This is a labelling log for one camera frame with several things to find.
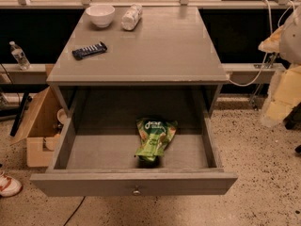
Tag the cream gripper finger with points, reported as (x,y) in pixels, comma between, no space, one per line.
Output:
(271,44)
(284,94)

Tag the green rice chip bag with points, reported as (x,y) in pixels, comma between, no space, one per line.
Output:
(155,135)

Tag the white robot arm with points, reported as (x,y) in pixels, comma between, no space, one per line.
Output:
(290,41)

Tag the grey cabinet counter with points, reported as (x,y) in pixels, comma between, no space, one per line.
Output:
(169,45)

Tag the metal drawer knob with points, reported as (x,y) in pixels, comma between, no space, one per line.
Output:
(136,191)

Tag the open grey drawer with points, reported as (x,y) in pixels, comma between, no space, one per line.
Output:
(96,153)

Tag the grey side ledge right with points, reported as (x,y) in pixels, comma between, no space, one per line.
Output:
(244,73)

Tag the grey side ledge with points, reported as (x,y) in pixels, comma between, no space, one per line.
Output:
(36,74)
(244,73)

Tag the white plastic bottle lying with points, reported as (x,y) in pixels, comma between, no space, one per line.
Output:
(131,17)

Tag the white ceramic bowl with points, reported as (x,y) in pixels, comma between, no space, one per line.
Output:
(101,15)

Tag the dark blue snack bar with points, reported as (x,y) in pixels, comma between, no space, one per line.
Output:
(89,51)

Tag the small white cup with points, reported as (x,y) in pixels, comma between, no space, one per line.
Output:
(61,116)

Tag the grey side ledge left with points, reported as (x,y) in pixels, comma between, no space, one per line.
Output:
(36,74)

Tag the wooden box on floor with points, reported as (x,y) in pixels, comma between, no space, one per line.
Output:
(38,129)

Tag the clear water bottle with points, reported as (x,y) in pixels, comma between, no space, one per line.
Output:
(18,53)

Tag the white and red shoe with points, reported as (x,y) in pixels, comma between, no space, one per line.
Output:
(9,186)

